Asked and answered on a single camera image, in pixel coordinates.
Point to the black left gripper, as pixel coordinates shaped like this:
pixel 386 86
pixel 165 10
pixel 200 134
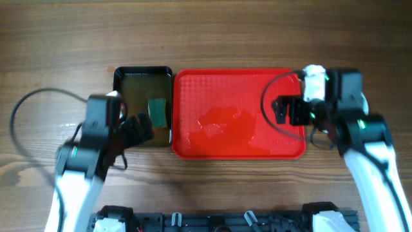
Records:
pixel 137 135

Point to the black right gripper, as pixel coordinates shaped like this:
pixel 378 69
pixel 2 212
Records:
pixel 296 102

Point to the yellow green sponge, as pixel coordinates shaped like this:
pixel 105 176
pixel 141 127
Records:
pixel 157 112

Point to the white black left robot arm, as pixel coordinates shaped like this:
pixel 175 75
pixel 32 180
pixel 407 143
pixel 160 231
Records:
pixel 82 165

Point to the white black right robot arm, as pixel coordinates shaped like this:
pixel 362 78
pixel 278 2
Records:
pixel 332 101

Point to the black tray with water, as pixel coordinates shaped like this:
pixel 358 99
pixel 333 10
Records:
pixel 138 84

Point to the red plastic tray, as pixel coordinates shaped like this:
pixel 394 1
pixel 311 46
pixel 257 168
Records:
pixel 217 114

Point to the cleaned white plate at side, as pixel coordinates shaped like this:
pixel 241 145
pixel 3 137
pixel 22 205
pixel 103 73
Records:
pixel 365 105

